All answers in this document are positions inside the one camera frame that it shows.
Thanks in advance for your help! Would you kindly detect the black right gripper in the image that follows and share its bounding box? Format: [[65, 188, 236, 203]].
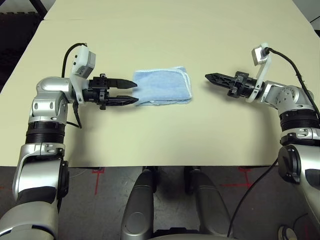
[[205, 71, 258, 100]]

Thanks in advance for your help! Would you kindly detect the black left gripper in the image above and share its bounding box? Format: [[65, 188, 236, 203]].
[[83, 73, 140, 111]]

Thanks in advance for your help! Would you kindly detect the light blue towel white trim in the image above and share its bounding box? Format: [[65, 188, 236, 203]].
[[131, 66, 193, 107]]

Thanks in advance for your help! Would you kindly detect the black foam floor mat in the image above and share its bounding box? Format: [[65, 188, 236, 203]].
[[0, 11, 43, 91]]

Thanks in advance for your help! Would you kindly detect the grey robot torso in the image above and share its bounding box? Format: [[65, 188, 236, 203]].
[[149, 229, 208, 240]]

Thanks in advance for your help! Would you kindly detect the white sneaker shoe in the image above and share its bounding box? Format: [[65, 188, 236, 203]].
[[277, 226, 298, 240]]

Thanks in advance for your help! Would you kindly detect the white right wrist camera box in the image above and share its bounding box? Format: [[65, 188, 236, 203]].
[[246, 42, 273, 103]]

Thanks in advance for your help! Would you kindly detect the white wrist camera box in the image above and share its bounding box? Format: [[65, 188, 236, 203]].
[[69, 44, 97, 105], [246, 42, 273, 103]]

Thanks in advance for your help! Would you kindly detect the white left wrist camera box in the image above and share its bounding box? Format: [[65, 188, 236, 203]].
[[69, 44, 97, 105]]

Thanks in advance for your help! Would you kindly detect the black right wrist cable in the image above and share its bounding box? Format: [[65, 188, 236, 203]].
[[227, 47, 320, 238]]

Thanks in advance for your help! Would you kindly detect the side table black frame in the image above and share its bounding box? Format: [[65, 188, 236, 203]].
[[32, 0, 48, 16]]

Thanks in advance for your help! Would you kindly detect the thin black floor cable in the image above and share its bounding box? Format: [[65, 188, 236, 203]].
[[292, 212, 311, 240]]

